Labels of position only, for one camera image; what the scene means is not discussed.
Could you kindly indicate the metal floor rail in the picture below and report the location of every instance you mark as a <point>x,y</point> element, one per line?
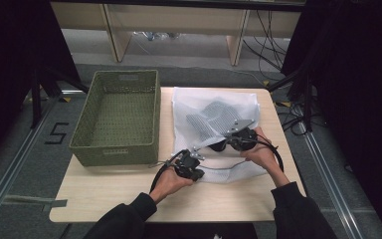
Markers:
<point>328,172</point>
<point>16,159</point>

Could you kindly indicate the person's left hand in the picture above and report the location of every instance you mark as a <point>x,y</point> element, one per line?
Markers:
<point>170,181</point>

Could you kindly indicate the black curtain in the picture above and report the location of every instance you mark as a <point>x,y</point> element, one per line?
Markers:
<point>358,83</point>
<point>10,49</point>

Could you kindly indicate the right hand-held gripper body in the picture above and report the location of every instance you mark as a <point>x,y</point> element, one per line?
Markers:
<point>242,136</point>

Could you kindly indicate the light wooden desk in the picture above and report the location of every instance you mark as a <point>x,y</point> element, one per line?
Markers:
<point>179,20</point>

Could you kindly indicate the grey tape strip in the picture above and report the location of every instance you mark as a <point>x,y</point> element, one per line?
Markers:
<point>23,200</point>

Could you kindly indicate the green woven storage basket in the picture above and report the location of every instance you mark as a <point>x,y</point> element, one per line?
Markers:
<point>126,113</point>

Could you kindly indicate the black cloth garment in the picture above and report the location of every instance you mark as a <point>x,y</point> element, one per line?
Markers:
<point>212,119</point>

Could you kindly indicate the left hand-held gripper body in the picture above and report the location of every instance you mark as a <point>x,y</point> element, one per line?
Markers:
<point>187,164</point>

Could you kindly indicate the white mesh laundry bag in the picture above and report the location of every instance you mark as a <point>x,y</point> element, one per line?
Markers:
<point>192,99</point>

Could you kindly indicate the person's right hand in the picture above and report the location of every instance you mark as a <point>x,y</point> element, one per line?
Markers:
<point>262,152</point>

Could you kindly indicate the person's dark clothing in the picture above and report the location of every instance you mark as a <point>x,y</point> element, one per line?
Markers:
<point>199,231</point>

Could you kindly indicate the black metal stand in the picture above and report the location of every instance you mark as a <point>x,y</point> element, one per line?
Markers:
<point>46,86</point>
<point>298,86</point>

